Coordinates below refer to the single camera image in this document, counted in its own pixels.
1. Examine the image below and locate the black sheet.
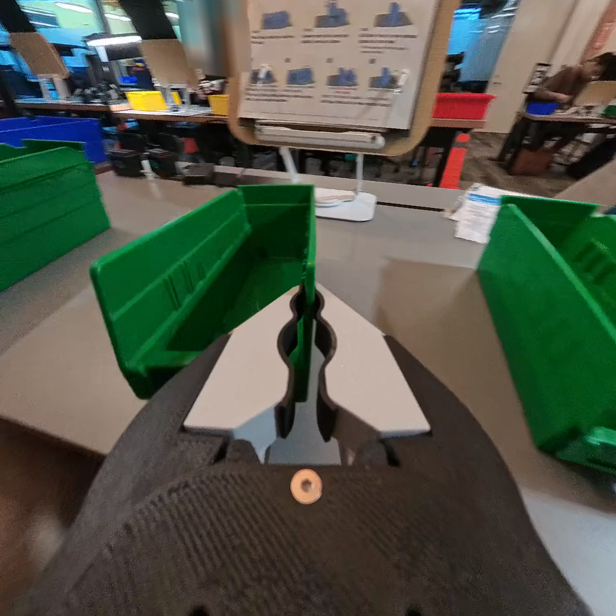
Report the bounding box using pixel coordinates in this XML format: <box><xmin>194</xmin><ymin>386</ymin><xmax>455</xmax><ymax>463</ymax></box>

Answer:
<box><xmin>118</xmin><ymin>0</ymin><xmax>179</xmax><ymax>41</ymax></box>
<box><xmin>0</xmin><ymin>0</ymin><xmax>37</xmax><ymax>33</ymax></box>

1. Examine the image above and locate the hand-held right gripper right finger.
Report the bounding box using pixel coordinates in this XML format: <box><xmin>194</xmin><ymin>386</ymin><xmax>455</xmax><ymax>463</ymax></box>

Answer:
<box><xmin>315</xmin><ymin>284</ymin><xmax>430</xmax><ymax>465</ymax></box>

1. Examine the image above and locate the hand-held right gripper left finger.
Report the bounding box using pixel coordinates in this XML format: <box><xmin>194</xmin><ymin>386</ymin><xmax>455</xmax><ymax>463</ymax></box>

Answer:
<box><xmin>184</xmin><ymin>284</ymin><xmax>305</xmax><ymax>464</ymax></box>

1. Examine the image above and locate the black charging case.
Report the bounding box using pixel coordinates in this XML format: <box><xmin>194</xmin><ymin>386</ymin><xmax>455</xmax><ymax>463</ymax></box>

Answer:
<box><xmin>110</xmin><ymin>148</ymin><xmax>143</xmax><ymax>176</ymax></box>
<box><xmin>146</xmin><ymin>148</ymin><xmax>180</xmax><ymax>178</ymax></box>

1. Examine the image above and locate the long wooden workbench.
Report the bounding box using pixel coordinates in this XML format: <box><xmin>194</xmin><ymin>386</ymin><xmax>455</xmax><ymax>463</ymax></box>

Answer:
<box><xmin>14</xmin><ymin>98</ymin><xmax>484</xmax><ymax>131</ymax></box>

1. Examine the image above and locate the red plastic bin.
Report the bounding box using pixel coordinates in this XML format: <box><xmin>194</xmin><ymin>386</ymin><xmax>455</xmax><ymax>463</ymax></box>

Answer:
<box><xmin>433</xmin><ymin>93</ymin><xmax>496</xmax><ymax>120</ymax></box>

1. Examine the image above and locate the white and blue paper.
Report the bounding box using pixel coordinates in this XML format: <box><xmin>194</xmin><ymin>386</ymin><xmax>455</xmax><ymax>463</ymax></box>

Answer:
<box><xmin>450</xmin><ymin>183</ymin><xmax>518</xmax><ymax>244</ymax></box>

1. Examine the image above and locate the grey desk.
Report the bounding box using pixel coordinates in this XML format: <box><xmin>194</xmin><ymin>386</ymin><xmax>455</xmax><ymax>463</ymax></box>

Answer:
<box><xmin>0</xmin><ymin>166</ymin><xmax>616</xmax><ymax>616</ymax></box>

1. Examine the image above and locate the wooden document stand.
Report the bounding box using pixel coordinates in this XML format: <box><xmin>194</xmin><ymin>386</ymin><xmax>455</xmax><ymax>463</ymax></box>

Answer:
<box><xmin>140</xmin><ymin>38</ymin><xmax>198</xmax><ymax>90</ymax></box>
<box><xmin>10</xmin><ymin>33</ymin><xmax>70</xmax><ymax>78</ymax></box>

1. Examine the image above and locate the instruction sheet on stand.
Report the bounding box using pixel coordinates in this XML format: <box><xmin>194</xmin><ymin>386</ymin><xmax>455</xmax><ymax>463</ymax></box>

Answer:
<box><xmin>226</xmin><ymin>0</ymin><xmax>463</xmax><ymax>222</ymax></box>

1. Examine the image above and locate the blue plastic bin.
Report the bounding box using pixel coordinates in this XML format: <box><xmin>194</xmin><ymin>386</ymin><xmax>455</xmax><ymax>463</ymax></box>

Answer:
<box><xmin>0</xmin><ymin>115</ymin><xmax>107</xmax><ymax>164</ymax></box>

